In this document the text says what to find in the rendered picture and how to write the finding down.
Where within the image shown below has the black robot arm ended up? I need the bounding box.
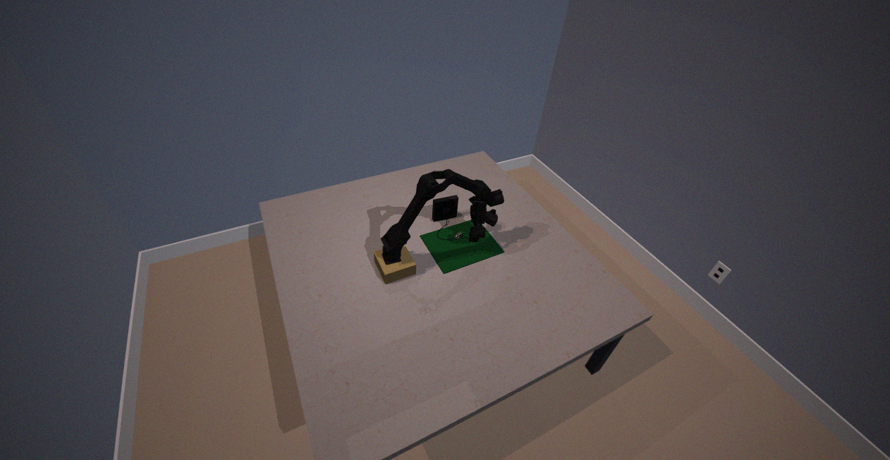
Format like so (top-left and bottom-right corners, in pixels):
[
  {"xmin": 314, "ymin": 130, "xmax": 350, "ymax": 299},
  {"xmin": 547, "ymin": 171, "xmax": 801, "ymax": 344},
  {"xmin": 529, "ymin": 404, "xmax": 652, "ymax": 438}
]
[{"xmin": 381, "ymin": 169, "xmax": 504, "ymax": 265}]

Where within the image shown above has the green circuit board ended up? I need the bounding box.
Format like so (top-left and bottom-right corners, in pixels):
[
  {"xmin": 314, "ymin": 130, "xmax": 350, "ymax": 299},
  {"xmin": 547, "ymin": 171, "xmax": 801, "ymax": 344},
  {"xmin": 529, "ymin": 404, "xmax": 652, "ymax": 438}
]
[{"xmin": 420, "ymin": 220, "xmax": 505, "ymax": 274}]

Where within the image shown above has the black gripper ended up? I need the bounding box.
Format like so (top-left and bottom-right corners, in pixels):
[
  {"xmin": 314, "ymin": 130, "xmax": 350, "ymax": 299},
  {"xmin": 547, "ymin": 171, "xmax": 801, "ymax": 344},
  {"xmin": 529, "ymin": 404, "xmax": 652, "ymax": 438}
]
[{"xmin": 470, "ymin": 205, "xmax": 486, "ymax": 242}]

